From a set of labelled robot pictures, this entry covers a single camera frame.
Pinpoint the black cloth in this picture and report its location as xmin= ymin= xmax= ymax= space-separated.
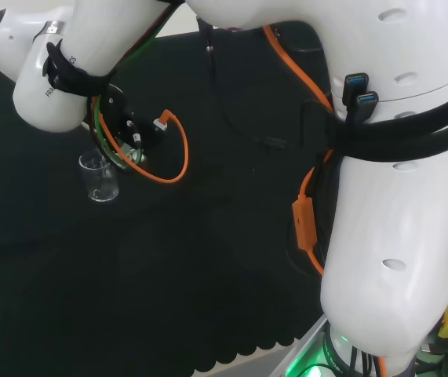
xmin=0 ymin=19 xmax=338 ymax=377

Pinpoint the grey metal base plate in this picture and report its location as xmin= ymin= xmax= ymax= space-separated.
xmin=274 ymin=313 xmax=330 ymax=377

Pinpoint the black cable with blue plug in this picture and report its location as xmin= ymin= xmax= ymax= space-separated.
xmin=344 ymin=90 xmax=380 ymax=125
xmin=342 ymin=72 xmax=370 ymax=109

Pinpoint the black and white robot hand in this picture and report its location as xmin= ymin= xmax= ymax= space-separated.
xmin=97 ymin=83 xmax=166 ymax=169

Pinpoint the clear glass beaker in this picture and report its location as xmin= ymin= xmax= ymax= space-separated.
xmin=78 ymin=150 xmax=121 ymax=203

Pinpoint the thin black cable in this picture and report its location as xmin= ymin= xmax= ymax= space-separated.
xmin=196 ymin=17 xmax=288 ymax=151

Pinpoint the green cable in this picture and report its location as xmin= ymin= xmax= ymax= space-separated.
xmin=93 ymin=27 xmax=160 ymax=172

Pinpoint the black strap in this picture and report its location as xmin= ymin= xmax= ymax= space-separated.
xmin=42 ymin=41 xmax=117 ymax=97
xmin=301 ymin=78 xmax=448 ymax=162

